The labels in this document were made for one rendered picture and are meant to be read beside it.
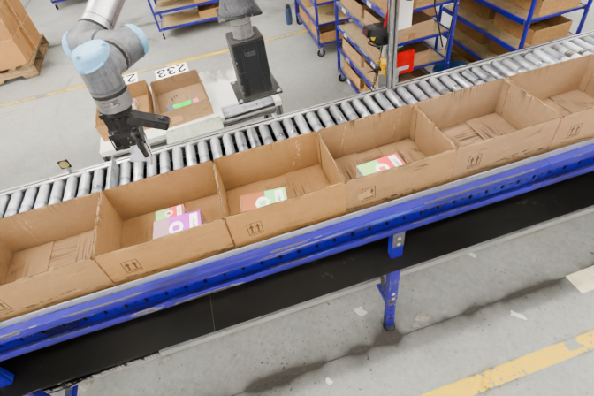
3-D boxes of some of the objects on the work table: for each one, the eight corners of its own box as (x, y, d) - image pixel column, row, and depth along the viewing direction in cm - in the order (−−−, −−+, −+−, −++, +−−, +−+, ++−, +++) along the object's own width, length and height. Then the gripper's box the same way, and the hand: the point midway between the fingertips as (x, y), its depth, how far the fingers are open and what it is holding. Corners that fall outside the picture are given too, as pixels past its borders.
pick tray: (201, 82, 239) (195, 68, 232) (214, 113, 212) (209, 98, 205) (156, 96, 234) (149, 82, 227) (163, 130, 207) (156, 115, 200)
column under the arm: (230, 83, 234) (215, 31, 211) (270, 72, 238) (260, 19, 215) (239, 105, 215) (224, 49, 193) (283, 92, 219) (273, 37, 197)
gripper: (99, 102, 107) (131, 160, 121) (96, 120, 100) (130, 178, 115) (131, 95, 108) (157, 153, 122) (130, 111, 101) (159, 171, 116)
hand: (152, 159), depth 118 cm, fingers closed
